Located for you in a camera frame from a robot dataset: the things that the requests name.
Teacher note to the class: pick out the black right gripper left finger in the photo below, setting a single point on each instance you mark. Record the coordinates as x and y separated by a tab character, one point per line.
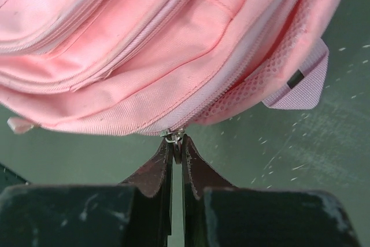
135	212

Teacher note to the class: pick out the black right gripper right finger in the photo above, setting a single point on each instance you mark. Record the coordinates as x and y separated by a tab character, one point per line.
217	213

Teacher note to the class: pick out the pink student backpack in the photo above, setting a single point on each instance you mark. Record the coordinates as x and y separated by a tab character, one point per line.
118	67

